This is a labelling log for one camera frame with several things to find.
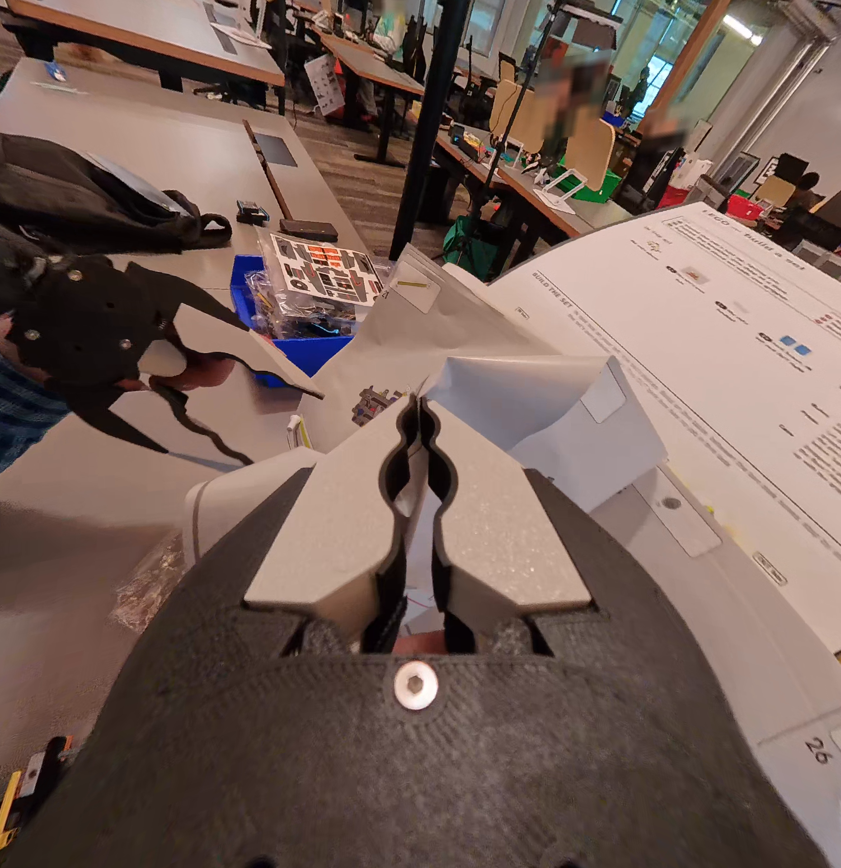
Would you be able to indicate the lego instruction booklet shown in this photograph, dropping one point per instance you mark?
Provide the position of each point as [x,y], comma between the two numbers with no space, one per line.
[515,386]

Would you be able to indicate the wood-edged desk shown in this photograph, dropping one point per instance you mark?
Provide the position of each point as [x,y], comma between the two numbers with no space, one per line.
[529,186]
[156,34]
[373,68]

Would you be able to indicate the brown wooden strip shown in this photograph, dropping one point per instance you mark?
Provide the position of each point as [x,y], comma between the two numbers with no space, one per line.
[268,173]

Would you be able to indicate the person's left hand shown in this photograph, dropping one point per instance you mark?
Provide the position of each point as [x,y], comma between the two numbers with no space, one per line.
[203,374]

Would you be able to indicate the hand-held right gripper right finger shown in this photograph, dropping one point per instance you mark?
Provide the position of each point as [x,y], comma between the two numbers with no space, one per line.
[515,542]

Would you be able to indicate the partly built lego chassis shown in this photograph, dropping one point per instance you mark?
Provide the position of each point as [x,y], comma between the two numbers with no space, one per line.
[40,766]

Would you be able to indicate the black backpack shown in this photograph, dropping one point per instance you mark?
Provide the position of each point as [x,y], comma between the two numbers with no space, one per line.
[74,190]

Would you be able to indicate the tan plywood board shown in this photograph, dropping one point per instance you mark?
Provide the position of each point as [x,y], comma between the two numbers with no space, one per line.
[515,115]
[593,152]

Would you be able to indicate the empty clear plastic bag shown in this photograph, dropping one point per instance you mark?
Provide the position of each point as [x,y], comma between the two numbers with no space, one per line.
[149,583]

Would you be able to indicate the blue parts bin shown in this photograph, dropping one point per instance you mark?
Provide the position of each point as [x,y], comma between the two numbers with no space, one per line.
[305,356]

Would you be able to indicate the black pole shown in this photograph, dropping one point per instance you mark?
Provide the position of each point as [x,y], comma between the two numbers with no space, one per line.
[427,122]

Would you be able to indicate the small white stand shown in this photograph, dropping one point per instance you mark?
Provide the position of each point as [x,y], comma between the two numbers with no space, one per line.
[562,190]

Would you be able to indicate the green bin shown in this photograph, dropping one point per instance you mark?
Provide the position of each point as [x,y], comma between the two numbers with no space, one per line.
[596,186]

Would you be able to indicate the small blue packet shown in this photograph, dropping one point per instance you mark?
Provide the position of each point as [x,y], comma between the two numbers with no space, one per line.
[55,72]

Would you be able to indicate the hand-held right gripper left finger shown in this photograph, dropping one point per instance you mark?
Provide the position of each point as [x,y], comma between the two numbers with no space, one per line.
[318,542]

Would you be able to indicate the small blue black device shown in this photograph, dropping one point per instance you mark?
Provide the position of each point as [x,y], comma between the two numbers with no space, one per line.
[252,212]

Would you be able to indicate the green fabric bag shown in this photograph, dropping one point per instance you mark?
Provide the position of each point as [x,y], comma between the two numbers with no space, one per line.
[471,247]

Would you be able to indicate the lego sticker sheet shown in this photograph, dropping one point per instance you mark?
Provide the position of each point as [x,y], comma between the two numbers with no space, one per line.
[325,268]

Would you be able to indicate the printed task sheet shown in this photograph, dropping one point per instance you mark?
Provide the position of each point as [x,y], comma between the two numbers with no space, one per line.
[698,352]

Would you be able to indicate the standing printed sheet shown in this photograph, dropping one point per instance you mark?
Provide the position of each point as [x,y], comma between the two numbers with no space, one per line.
[325,85]

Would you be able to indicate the small black box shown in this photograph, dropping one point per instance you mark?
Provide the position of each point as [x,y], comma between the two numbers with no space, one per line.
[308,228]

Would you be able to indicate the red bin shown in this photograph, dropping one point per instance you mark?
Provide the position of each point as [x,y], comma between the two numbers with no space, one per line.
[744,207]

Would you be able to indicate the clear bags of lego parts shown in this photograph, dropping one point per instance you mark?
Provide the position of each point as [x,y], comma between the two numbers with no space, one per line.
[291,319]

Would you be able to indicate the dark grey table pad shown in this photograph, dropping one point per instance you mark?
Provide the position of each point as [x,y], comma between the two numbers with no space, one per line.
[276,150]

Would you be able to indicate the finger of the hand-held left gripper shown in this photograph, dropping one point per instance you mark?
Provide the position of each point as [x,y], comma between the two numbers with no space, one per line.
[186,434]
[285,366]

